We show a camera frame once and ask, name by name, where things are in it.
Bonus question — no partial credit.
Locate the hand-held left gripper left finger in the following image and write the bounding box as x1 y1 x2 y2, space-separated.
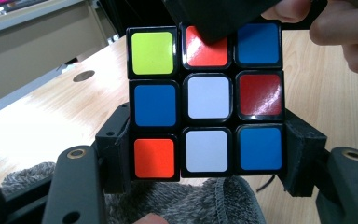
94 102 134 194

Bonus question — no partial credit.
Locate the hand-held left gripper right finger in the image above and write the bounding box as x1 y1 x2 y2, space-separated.
279 108 329 198

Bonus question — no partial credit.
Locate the multicoloured puzzle cube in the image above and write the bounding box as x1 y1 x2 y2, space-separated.
125 20 287 183

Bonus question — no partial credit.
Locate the grey fluffy cloth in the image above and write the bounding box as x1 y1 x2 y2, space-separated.
0 161 267 224

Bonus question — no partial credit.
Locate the thin dark thread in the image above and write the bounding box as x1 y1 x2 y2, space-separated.
255 175 276 193

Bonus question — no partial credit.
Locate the round grey table grommet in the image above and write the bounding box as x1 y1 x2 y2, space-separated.
73 70 96 83

